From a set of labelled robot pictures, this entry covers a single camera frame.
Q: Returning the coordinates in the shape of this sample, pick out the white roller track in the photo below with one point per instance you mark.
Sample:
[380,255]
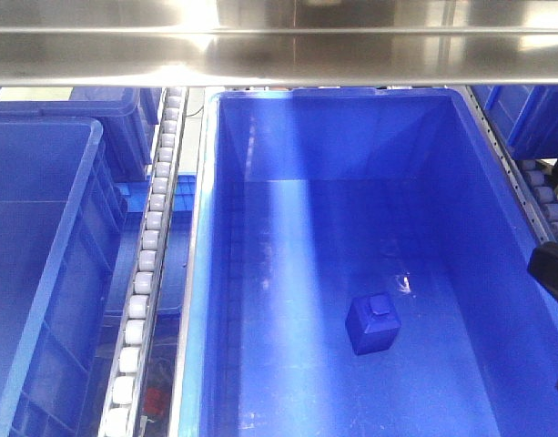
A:
[122,405]
[541,178]

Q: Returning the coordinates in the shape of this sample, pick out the blue block with knob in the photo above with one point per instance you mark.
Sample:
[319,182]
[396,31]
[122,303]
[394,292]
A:
[372,323]

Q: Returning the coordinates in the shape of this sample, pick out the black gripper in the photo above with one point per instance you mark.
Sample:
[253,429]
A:
[543,268]

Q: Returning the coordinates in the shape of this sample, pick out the blue bin at left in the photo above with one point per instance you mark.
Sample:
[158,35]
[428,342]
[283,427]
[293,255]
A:
[61,218]

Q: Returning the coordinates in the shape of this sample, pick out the blue bin behind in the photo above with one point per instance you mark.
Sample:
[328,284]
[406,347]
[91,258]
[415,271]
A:
[128,115]

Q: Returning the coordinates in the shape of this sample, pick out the large blue target bin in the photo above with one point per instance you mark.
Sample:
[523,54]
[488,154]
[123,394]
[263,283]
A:
[307,199]

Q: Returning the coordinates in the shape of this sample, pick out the blue bin at right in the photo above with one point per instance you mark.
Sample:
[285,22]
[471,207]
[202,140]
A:
[525,118]

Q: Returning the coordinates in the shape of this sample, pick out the right white roller track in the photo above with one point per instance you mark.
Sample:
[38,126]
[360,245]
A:
[541,178]

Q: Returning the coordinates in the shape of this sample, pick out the steel shelf beam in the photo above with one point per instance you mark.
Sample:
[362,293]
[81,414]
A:
[278,43]

